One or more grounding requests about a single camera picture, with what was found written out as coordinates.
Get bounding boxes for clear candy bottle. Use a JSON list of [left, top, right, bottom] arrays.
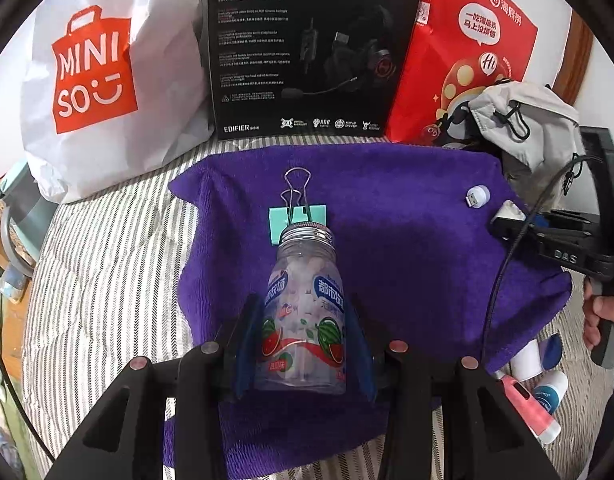
[[254, 222, 346, 396]]

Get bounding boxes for red paper shopping bag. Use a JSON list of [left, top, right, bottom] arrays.
[[386, 0, 538, 145]]

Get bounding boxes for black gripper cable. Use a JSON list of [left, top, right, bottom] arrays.
[[478, 153, 604, 361]]

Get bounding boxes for wooden door frame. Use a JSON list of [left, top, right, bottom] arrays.
[[553, 11, 594, 105]]

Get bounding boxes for blue lid vaseline jar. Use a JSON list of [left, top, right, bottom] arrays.
[[538, 333, 564, 372]]

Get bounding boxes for purple fleece towel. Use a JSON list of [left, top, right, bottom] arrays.
[[162, 142, 573, 480]]

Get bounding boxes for small white cream tube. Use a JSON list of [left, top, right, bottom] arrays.
[[510, 339, 543, 382]]

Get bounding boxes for teal thermos jug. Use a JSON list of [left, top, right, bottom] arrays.
[[0, 162, 57, 278]]

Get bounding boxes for white USB wall charger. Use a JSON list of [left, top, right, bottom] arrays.
[[491, 200, 526, 224]]

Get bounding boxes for black headset box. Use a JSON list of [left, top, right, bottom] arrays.
[[207, 0, 420, 140]]

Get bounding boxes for pink flashlight tube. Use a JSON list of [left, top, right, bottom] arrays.
[[496, 372, 562, 444]]

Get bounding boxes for grey Nike sling bag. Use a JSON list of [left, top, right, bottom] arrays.
[[430, 80, 579, 207]]

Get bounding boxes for blue white cylindrical bottle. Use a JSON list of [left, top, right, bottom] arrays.
[[532, 370, 569, 415]]

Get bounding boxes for person right hand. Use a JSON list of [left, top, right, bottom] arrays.
[[582, 278, 614, 350]]

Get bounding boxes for teal binder clip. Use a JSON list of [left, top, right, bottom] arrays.
[[268, 167, 328, 246]]

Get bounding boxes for white Miniso plastic bag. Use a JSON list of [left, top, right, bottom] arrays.
[[2, 0, 212, 204]]

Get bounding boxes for small white USB light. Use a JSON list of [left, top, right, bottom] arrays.
[[465, 184, 491, 209]]

